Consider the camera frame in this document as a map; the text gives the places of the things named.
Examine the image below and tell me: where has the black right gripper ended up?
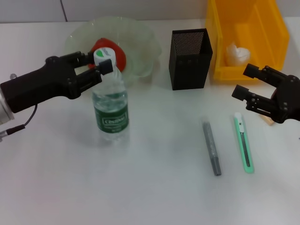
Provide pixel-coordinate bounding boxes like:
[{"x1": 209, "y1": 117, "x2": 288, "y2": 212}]
[{"x1": 231, "y1": 63, "x2": 300, "y2": 124}]

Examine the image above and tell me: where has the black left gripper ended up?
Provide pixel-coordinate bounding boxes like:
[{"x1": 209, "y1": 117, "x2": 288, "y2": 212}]
[{"x1": 0, "y1": 51, "x2": 113, "y2": 113}]

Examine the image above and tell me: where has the beige eraser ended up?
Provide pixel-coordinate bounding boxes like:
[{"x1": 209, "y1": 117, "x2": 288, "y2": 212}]
[{"x1": 259, "y1": 114, "x2": 275, "y2": 127}]

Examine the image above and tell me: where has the white paper ball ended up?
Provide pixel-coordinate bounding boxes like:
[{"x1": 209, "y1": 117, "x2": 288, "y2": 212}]
[{"x1": 225, "y1": 41, "x2": 252, "y2": 65}]

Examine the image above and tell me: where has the clear green-label water bottle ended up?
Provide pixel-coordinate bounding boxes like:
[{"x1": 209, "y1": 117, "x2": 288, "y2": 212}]
[{"x1": 91, "y1": 47, "x2": 129, "y2": 141}]

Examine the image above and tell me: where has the green utility knife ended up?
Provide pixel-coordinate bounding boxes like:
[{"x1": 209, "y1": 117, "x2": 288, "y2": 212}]
[{"x1": 233, "y1": 112, "x2": 255, "y2": 174}]

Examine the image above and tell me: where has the green glass fruit plate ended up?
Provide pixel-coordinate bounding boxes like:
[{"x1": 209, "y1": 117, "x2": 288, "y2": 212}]
[{"x1": 64, "y1": 15, "x2": 162, "y2": 89}]

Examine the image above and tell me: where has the black mesh pen holder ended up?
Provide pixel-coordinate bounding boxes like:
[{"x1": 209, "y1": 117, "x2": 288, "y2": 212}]
[{"x1": 168, "y1": 28, "x2": 213, "y2": 91}]

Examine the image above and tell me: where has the yellow plastic bin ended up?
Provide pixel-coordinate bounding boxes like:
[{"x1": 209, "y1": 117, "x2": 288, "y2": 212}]
[{"x1": 205, "y1": 0, "x2": 291, "y2": 82}]

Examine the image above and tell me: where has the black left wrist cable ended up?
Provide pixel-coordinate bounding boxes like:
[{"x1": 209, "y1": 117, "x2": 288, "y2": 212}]
[{"x1": 0, "y1": 104, "x2": 38, "y2": 143}]

